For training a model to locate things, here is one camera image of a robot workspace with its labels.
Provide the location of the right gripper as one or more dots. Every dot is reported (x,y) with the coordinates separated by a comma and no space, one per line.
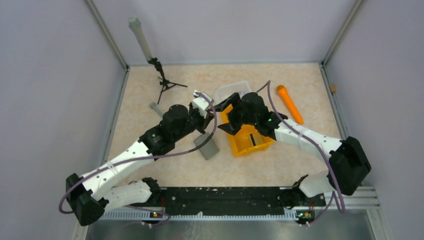
(233,127)

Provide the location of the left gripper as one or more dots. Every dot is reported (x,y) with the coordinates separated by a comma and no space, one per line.
(205,122)

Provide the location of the grey leather card holder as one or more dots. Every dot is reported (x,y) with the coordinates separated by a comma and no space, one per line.
(210,149)

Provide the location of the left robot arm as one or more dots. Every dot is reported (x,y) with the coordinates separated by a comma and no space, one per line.
(94,193)

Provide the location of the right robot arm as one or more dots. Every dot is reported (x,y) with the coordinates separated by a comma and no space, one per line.
(346,161)

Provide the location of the white plastic bin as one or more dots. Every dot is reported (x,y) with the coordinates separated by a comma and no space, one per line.
(225,91)

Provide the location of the yellow plastic bin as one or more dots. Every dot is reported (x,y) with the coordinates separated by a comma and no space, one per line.
(241,145)

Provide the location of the grey plastic bolt tool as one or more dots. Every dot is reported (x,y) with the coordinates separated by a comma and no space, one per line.
(155,108)

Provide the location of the black mini tripod with tube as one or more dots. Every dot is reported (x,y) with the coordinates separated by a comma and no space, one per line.
(135,25)

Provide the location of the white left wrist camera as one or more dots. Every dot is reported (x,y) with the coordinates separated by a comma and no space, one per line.
(202,102)

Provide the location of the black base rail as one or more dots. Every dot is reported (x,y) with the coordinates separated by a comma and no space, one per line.
(230,201)

